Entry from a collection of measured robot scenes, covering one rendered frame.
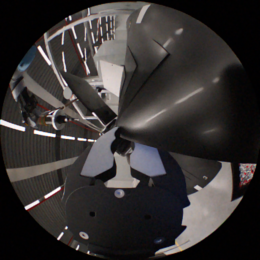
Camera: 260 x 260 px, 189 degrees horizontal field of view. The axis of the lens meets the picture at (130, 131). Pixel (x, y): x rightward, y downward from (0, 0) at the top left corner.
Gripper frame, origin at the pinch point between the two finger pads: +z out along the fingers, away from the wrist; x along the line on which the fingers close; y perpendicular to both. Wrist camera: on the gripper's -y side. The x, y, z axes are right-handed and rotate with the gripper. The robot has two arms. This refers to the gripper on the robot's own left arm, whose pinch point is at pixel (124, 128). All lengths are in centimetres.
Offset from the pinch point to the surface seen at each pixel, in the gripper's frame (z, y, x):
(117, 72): 40.6, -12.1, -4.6
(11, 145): 6, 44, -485
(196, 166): -1.2, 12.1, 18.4
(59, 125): 10.0, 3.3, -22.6
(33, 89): 170, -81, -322
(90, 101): 19.8, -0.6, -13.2
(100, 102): 24.2, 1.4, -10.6
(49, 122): 9.4, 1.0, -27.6
